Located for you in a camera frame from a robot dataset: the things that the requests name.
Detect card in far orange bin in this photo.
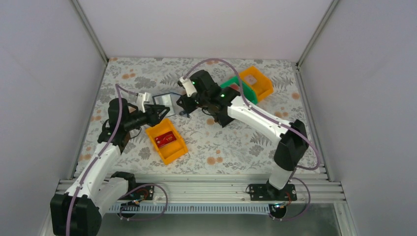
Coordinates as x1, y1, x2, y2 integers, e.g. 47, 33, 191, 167
244, 74, 257, 85

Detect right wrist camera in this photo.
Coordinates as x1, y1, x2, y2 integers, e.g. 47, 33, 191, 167
179, 77, 197, 97

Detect floral table mat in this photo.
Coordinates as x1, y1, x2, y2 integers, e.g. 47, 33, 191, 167
75, 58, 322, 175

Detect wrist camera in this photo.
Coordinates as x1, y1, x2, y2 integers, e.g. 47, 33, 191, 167
136, 92, 152, 113
179, 77, 197, 97

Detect aluminium rail frame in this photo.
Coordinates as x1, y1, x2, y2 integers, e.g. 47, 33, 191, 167
52, 174, 347, 204

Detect green bin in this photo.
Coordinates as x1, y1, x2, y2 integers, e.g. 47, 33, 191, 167
220, 75, 259, 106

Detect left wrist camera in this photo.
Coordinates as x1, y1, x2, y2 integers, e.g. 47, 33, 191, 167
136, 92, 152, 113

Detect far orange bin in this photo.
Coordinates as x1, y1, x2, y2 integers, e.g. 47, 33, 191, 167
239, 66, 274, 104

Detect red VIP card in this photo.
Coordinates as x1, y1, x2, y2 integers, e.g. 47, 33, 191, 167
154, 131, 177, 148

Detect orange bin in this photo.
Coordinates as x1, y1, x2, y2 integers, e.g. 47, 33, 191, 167
145, 118, 188, 165
239, 66, 274, 104

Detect blue card holder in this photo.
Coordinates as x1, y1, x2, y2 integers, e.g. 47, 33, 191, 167
152, 92, 190, 118

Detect near orange bin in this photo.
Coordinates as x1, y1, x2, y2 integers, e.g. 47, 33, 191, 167
145, 118, 188, 165

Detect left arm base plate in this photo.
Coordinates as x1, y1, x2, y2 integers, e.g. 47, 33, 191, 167
119, 183, 155, 201

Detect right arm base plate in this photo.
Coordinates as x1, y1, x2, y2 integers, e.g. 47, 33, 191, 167
245, 184, 298, 201

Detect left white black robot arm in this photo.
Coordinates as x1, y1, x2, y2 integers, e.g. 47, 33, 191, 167
50, 98, 170, 236

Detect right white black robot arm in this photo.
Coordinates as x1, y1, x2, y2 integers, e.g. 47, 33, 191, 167
177, 70, 309, 190

